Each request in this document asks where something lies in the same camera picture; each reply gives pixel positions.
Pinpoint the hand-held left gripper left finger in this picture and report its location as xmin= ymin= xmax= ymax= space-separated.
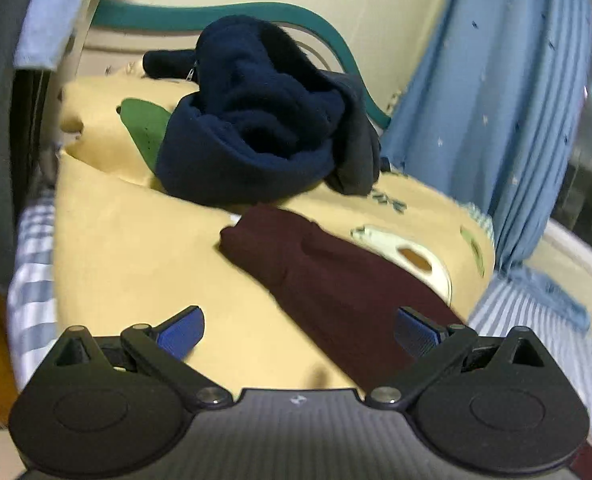
xmin=51 ymin=305 xmax=234 ymax=410

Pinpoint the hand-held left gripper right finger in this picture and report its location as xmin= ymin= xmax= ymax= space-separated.
xmin=365 ymin=307 xmax=547 ymax=408

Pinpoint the maroon garment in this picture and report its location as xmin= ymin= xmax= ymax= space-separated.
xmin=219 ymin=203 xmax=469 ymax=392

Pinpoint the yellow avocado print blanket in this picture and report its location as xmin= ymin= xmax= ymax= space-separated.
xmin=53 ymin=62 xmax=497 ymax=392

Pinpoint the blue checked bed sheet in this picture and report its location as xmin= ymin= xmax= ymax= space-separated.
xmin=6 ymin=195 xmax=592 ymax=453

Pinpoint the green checked pillow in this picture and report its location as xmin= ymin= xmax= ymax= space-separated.
xmin=458 ymin=200 xmax=497 ymax=241

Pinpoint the dark grey garment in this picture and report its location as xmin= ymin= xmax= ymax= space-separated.
xmin=321 ymin=70 xmax=383 ymax=196

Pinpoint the navy fleece jacket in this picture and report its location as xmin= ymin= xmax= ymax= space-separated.
xmin=142 ymin=15 xmax=372 ymax=207

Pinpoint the blue curtain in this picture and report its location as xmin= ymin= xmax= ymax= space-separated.
xmin=381 ymin=0 xmax=592 ymax=332

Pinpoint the cream headboard with teal trim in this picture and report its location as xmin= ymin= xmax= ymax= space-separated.
xmin=66 ymin=0 xmax=469 ymax=131

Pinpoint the light blue hanging cloth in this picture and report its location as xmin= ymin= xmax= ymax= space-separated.
xmin=13 ymin=0 xmax=102 ymax=72

